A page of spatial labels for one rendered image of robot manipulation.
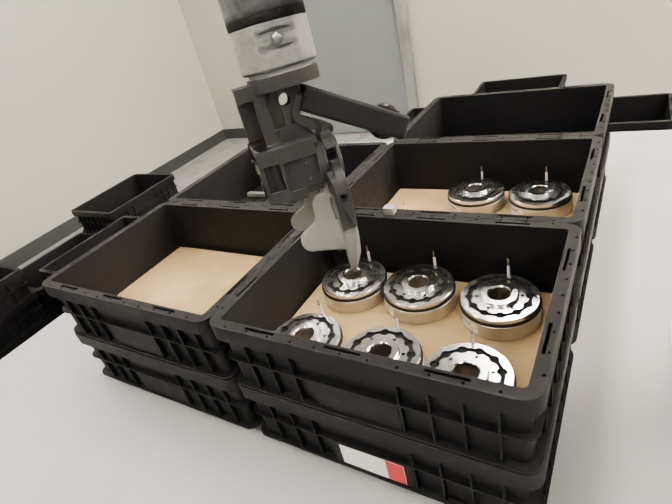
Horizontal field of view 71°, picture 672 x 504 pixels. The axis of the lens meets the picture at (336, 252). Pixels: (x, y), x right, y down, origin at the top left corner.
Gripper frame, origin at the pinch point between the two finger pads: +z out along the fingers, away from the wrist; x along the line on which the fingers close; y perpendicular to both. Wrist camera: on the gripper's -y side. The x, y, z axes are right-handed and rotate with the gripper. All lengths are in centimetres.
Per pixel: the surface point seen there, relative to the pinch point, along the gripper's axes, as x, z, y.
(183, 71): -439, -28, 32
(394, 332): -1.2, 13.9, -2.8
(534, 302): 2.8, 14.2, -20.4
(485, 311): 0.9, 14.3, -14.6
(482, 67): -276, 25, -174
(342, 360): 7.9, 8.4, 5.3
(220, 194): -65, 5, 16
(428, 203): -36.4, 12.7, -24.0
